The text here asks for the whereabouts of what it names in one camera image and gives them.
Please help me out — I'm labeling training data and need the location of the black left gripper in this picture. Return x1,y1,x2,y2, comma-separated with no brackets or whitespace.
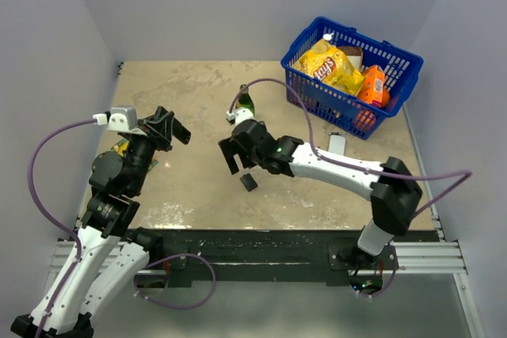
124,109,174,193

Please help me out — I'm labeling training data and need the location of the black battery cover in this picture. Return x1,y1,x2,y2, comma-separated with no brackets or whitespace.
240,173,258,192

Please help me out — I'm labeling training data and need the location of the black remote control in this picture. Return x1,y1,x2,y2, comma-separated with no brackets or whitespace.
171,119,192,145

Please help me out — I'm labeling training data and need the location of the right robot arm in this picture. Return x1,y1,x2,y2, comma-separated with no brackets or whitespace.
219,120,422,269

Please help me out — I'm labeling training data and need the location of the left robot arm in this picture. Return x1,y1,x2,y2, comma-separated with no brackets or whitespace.
11,106,191,337

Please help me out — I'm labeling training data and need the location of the green glass bottle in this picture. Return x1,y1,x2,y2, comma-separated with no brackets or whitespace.
235,84,255,114

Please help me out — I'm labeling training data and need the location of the white rectangular box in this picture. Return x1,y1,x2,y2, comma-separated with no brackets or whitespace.
328,135,346,155

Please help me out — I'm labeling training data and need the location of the yellow chips bag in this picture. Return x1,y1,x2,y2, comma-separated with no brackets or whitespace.
292,38,364,96

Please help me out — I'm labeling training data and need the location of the orange fruit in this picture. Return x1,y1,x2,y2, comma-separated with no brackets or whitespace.
353,109,376,132

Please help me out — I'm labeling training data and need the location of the blue plastic shopping basket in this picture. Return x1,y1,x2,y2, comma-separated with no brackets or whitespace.
280,17,424,139

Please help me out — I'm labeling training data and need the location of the orange juice carton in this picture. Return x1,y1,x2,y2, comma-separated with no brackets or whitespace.
357,65,385,108

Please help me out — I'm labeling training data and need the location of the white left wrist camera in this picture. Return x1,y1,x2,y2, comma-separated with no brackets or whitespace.
92,105,138,133

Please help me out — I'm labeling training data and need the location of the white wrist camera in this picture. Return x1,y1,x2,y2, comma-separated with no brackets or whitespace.
226,107,254,126
92,105,138,133

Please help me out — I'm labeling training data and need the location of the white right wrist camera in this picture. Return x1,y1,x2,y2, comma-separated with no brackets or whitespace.
226,107,254,126

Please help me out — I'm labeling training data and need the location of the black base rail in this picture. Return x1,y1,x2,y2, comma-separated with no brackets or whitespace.
105,226,400,288

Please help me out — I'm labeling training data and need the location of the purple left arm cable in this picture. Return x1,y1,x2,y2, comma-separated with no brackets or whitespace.
30,118,98,338

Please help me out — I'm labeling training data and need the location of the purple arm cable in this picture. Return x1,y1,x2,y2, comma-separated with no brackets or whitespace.
30,118,98,338
229,78,473,218

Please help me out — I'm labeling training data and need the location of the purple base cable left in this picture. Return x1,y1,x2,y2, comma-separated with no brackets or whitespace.
133,253,215,310

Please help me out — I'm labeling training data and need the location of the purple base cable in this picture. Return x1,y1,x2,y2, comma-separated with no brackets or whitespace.
133,253,215,310
356,260,400,299

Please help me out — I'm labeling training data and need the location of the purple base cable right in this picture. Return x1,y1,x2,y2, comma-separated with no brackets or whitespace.
356,260,400,299

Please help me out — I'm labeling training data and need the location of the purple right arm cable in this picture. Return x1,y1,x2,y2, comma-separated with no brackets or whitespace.
229,78,473,218

